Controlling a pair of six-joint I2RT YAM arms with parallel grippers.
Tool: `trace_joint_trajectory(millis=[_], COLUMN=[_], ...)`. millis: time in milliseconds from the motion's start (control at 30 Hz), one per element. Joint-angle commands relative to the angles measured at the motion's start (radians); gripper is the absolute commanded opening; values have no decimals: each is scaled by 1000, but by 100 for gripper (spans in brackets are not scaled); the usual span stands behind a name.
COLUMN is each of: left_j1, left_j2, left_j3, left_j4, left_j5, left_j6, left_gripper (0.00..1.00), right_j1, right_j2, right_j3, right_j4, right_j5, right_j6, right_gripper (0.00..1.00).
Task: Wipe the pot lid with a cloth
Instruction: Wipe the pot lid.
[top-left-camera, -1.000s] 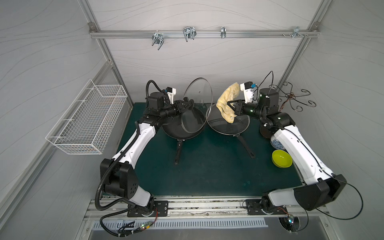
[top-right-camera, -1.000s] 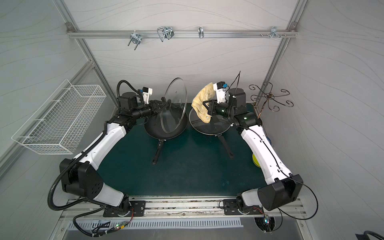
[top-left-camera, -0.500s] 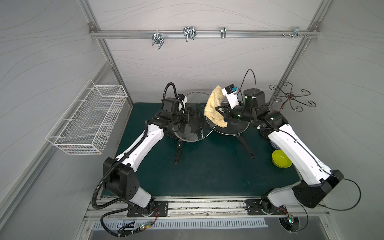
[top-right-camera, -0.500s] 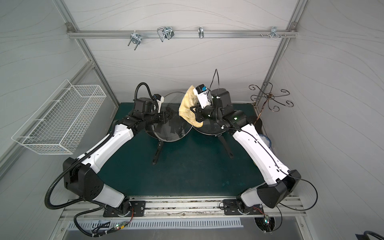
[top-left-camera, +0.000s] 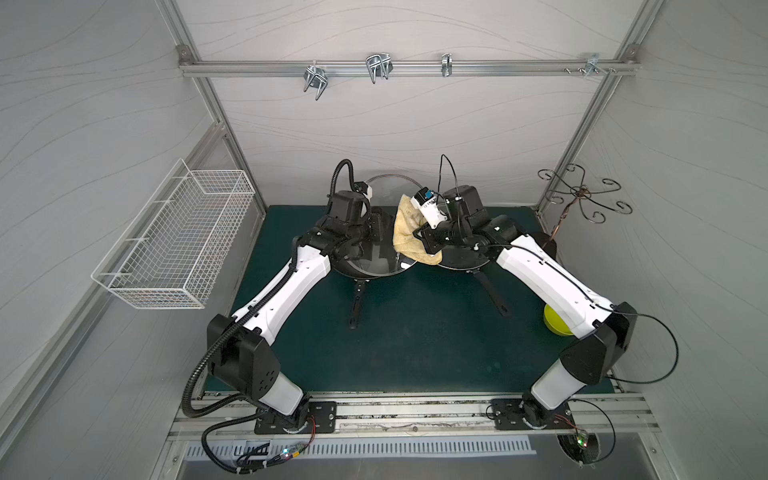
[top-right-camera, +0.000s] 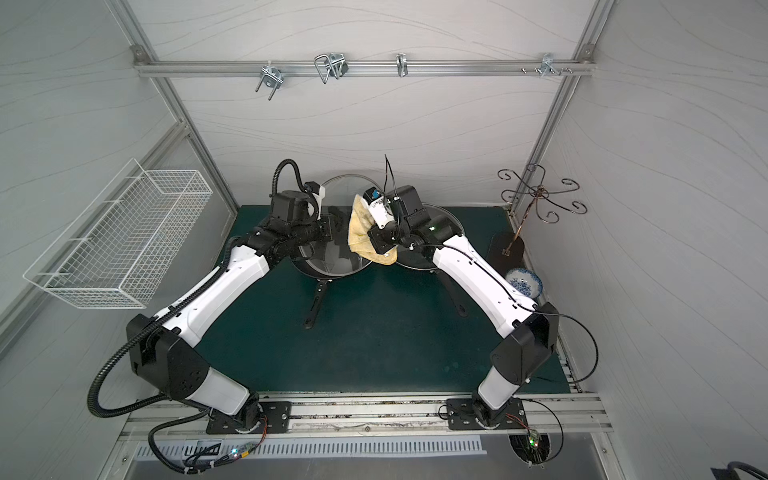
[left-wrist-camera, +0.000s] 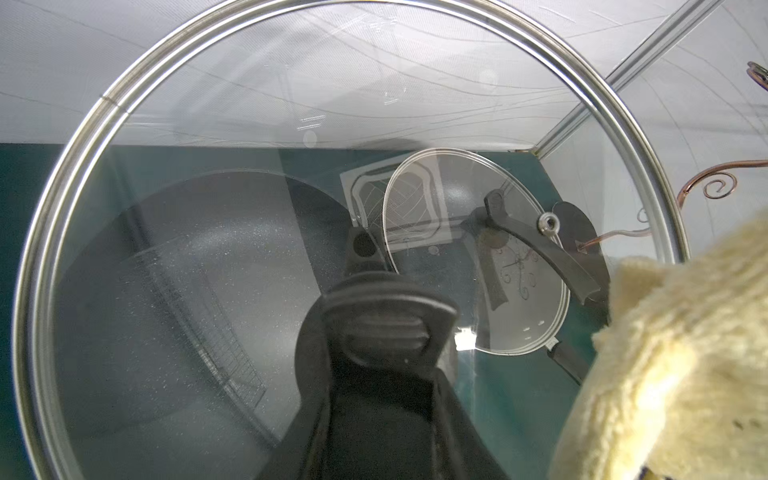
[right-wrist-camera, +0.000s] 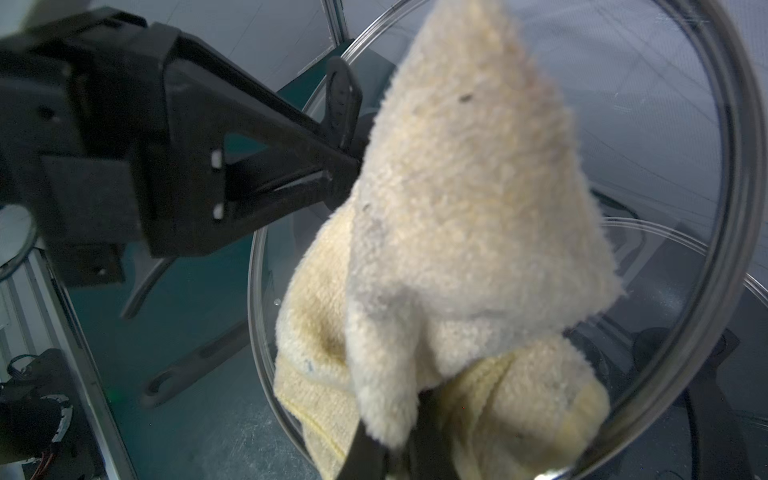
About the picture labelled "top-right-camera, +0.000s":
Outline glass pot lid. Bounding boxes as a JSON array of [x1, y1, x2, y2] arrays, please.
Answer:
[[293, 174, 379, 280], [396, 204, 465, 271]]

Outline yellow cleaning cloth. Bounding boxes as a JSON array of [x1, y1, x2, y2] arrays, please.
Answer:
[[347, 195, 398, 266]]

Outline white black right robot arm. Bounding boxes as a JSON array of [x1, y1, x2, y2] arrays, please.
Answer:
[[362, 185, 559, 429]]

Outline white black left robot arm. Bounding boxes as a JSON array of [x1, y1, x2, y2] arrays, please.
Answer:
[[126, 182, 329, 433]]

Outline left black frying pan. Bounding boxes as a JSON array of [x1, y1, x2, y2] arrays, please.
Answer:
[[292, 206, 371, 329]]

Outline black frying pan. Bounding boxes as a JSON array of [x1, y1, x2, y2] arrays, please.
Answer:
[[397, 245, 468, 318], [292, 206, 371, 329]]

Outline right black frying pan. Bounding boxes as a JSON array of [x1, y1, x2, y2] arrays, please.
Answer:
[[397, 245, 468, 318]]

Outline black base copper hook stand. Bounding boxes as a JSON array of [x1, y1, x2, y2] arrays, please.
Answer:
[[488, 165, 588, 276]]

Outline blue white ceramic bowl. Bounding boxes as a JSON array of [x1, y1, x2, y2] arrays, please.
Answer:
[[505, 268, 543, 299]]

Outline left metal u-bolt clamp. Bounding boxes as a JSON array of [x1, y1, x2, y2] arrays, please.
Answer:
[[254, 64, 284, 101]]

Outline metal u-bolt clamp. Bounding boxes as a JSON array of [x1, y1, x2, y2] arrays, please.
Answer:
[[254, 64, 284, 101], [313, 53, 349, 84]]

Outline right metal bolt clamp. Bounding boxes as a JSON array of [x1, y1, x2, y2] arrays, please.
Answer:
[[520, 53, 573, 77]]

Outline white vent grille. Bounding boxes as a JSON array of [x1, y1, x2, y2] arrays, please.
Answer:
[[158, 435, 487, 461]]

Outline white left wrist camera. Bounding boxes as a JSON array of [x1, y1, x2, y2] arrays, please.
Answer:
[[303, 181, 325, 220]]

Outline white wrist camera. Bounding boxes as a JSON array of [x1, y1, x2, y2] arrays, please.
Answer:
[[303, 181, 325, 220], [363, 187, 394, 229]]

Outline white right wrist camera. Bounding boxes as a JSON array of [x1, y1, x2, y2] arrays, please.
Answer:
[[363, 187, 394, 229]]

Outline black corrugated cable conduit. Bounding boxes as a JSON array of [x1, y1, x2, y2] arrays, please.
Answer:
[[86, 158, 307, 419]]

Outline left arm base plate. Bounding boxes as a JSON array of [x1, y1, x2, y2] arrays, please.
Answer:
[[206, 401, 292, 435]]

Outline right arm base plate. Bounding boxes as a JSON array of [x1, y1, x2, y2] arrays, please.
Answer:
[[438, 398, 528, 432]]

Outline white wire basket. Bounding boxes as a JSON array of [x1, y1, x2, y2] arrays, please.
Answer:
[[23, 159, 212, 310]]

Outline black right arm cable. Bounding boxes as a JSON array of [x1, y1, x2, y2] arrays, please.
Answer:
[[419, 239, 600, 448]]

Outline horizontal aluminium rail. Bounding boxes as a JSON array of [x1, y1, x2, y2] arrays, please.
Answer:
[[134, 57, 596, 79]]

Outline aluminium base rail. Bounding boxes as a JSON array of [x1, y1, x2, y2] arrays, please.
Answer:
[[119, 392, 613, 442]]

